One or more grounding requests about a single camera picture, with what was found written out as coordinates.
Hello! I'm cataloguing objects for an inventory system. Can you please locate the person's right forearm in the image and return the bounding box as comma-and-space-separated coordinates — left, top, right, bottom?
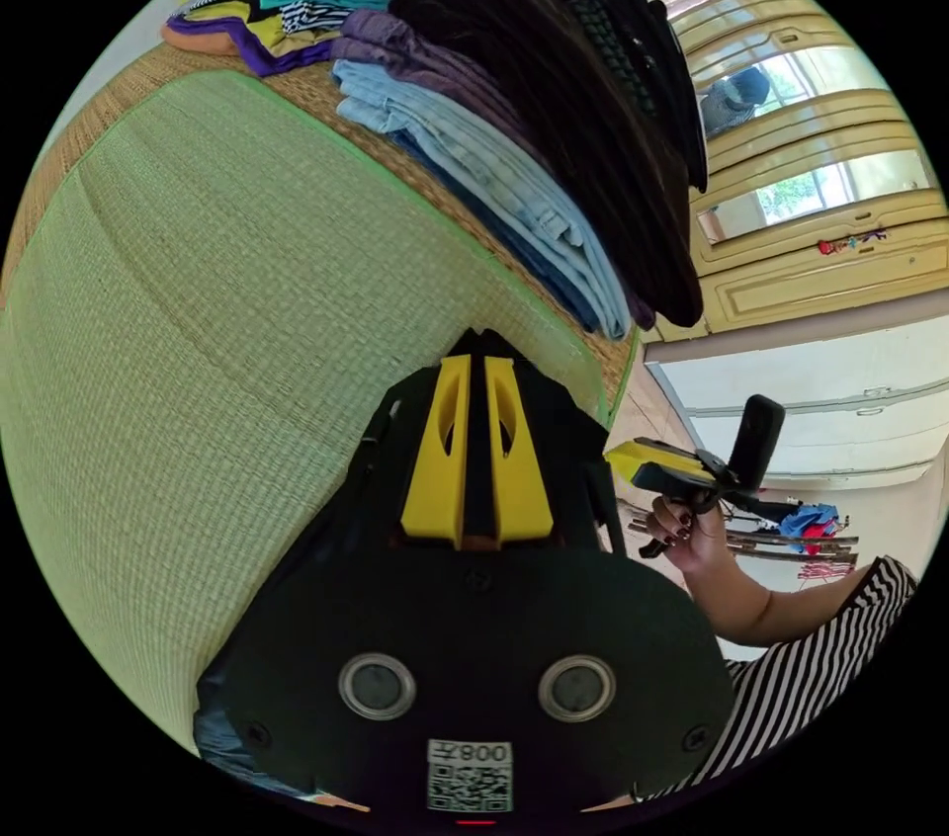
680, 557, 878, 649

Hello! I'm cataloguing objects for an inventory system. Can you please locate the person's right hand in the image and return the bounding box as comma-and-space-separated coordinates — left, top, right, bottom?
645, 491, 733, 579

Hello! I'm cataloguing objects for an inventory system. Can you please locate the yellow wardrobe with mirrors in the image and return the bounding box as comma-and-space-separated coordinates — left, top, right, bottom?
533, 0, 949, 345

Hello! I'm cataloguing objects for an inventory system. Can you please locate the clothes drying rack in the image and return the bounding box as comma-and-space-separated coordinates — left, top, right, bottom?
628, 497, 861, 582

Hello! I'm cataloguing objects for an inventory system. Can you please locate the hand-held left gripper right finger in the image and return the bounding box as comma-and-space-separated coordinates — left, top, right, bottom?
484, 357, 556, 548

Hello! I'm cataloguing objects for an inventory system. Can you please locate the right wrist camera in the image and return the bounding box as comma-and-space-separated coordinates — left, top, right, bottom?
728, 393, 787, 498

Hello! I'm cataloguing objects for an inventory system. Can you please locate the pile of clothes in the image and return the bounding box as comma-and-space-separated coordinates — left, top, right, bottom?
159, 0, 711, 343

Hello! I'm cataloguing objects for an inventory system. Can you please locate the white cupboard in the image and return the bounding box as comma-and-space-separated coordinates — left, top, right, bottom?
643, 315, 949, 490

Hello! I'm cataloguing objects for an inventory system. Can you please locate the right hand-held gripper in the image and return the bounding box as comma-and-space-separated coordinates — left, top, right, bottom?
603, 438, 804, 560

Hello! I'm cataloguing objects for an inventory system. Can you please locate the bed with woven mat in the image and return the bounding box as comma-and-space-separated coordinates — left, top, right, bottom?
0, 41, 644, 757

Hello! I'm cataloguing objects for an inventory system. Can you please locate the person's body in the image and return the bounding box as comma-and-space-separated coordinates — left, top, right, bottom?
636, 553, 920, 804

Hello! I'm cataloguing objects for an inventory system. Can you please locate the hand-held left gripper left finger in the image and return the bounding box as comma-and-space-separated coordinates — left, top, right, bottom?
399, 354, 473, 545

